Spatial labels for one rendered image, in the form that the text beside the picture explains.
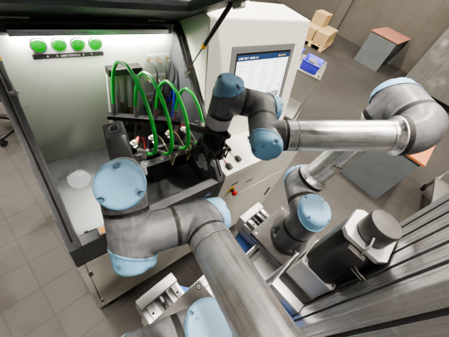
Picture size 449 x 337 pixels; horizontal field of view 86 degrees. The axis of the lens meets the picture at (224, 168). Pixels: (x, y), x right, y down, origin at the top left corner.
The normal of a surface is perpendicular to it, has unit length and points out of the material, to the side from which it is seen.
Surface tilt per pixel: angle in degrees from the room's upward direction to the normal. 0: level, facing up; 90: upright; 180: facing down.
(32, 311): 0
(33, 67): 90
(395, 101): 72
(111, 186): 45
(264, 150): 90
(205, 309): 7
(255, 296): 21
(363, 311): 90
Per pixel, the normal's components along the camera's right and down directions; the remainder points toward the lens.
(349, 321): -0.69, 0.41
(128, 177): 0.34, 0.09
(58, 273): 0.26, -0.64
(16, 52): 0.59, 0.70
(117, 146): 0.12, -0.42
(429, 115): -0.11, -0.58
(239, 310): -0.55, -0.50
